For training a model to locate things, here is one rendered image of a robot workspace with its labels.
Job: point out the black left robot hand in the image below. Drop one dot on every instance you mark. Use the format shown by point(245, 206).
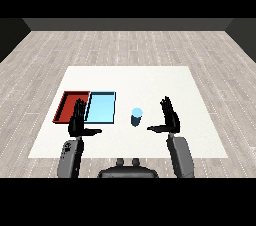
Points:
point(76, 125)

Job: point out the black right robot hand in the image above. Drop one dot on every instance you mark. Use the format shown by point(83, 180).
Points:
point(171, 122)

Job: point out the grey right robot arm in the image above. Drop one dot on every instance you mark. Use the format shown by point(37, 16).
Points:
point(181, 156)

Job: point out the red shallow open box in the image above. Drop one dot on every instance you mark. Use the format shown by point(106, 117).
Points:
point(68, 106)

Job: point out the light blue shallow open box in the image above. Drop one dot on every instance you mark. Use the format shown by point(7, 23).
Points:
point(101, 107)

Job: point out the small blue can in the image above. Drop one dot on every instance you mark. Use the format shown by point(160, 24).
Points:
point(136, 117)

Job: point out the dark grey robot body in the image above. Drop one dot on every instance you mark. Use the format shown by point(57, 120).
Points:
point(128, 171)

